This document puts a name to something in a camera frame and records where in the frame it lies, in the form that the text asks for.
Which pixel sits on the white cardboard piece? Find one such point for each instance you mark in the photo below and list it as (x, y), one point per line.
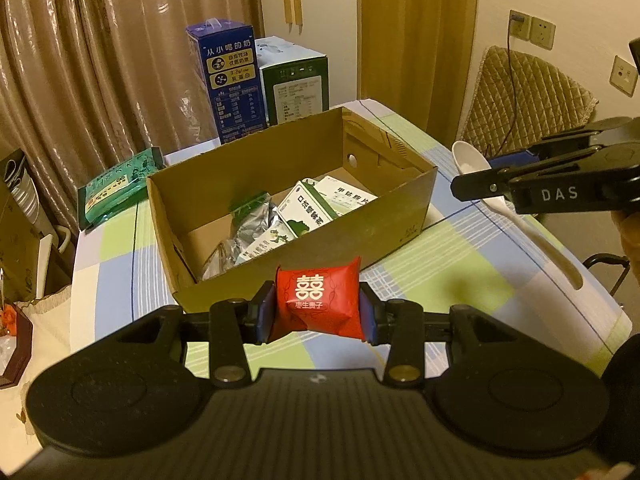
(46, 270)

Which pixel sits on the dark wooden box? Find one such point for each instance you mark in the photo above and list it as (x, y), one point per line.
(15, 345)

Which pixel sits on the green milk carton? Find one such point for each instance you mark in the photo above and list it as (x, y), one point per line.
(295, 85)

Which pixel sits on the white plastic spoon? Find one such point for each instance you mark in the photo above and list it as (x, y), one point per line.
(470, 157)

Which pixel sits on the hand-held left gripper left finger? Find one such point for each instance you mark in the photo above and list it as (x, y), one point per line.
(265, 312)

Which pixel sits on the silver foil pouch green label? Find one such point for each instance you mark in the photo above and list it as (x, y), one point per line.
(245, 240)

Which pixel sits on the green tea packet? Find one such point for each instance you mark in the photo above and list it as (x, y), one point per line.
(120, 187)

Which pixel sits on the wall socket with plug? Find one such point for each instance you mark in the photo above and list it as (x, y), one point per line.
(520, 24)

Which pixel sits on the large white medicine box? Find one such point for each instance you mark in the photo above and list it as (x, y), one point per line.
(350, 195)

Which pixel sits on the green white medicine box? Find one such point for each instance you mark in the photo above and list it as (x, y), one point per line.
(305, 210)

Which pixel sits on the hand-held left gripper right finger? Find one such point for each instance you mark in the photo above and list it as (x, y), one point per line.
(369, 315)

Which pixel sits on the empty wall socket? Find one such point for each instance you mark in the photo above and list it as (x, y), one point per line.
(624, 75)
(543, 33)

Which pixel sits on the beige curtain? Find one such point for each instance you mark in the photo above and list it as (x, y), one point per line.
(100, 60)

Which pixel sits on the red candy packet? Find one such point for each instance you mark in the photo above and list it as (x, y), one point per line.
(317, 300)

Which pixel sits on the person's right hand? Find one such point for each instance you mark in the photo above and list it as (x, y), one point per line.
(631, 240)

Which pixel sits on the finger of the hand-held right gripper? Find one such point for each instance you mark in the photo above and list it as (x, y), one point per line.
(595, 132)
(480, 187)

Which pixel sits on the black metal frame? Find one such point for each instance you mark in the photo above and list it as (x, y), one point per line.
(600, 260)

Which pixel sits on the quilted chair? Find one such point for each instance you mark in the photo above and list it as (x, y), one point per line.
(530, 95)

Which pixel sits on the cream cloth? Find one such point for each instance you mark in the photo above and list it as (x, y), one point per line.
(45, 330)

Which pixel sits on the brown storage cardboard box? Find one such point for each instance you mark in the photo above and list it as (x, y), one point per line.
(25, 260)

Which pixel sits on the yellow wooden door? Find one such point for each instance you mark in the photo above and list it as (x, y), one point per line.
(420, 45)

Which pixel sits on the stack of white bowls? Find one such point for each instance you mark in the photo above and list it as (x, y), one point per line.
(17, 195)

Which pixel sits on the tall blue milk carton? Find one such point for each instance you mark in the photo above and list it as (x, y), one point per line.
(230, 85)

